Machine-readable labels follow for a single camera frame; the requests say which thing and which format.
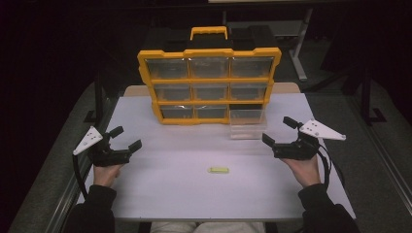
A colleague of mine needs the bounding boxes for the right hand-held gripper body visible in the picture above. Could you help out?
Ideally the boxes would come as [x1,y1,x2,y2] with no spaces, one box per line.
[272,118,347,161]

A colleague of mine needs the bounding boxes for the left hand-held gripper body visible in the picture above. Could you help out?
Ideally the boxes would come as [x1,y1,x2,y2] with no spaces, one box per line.
[72,125,134,168]

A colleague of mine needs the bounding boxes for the transparent plastic drawer box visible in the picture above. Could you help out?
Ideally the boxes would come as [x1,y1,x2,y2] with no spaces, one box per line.
[228,108,268,141]

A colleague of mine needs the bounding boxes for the small yellow-green stick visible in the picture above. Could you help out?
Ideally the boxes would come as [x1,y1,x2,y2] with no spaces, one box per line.
[207,166,230,175]

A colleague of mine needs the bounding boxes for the yellow black drawer organizer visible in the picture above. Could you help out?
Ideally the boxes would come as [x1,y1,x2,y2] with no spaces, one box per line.
[136,25,283,126]

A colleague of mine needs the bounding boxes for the person's left hand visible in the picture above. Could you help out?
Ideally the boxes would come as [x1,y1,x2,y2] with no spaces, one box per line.
[92,163,126,188]

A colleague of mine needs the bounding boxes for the person's right hand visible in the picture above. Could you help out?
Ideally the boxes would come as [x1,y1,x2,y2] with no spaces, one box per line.
[281,154,322,189]

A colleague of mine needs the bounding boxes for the black metal stand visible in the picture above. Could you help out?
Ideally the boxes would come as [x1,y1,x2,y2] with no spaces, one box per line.
[360,67,389,126]
[84,69,109,124]

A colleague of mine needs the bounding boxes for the grid of clear drawers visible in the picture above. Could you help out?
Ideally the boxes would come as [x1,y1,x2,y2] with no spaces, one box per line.
[144,56,276,120]

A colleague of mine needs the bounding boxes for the desk with white legs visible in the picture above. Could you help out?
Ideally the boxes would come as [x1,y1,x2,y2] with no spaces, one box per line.
[223,7,315,83]

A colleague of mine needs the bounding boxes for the person's legs light trousers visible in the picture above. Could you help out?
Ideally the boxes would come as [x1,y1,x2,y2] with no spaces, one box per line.
[150,220,267,233]

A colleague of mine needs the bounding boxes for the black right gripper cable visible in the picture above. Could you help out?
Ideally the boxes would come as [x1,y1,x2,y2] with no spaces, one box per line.
[315,144,346,192]

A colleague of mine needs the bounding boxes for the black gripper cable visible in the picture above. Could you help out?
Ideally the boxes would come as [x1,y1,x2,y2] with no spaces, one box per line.
[71,153,89,200]
[315,144,346,192]

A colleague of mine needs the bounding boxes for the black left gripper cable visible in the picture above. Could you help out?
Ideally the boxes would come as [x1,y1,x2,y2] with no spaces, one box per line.
[71,153,89,200]

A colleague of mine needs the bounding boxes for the aluminium frame rail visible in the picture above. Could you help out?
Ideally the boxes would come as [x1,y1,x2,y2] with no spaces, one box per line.
[48,98,119,233]
[347,96,412,208]

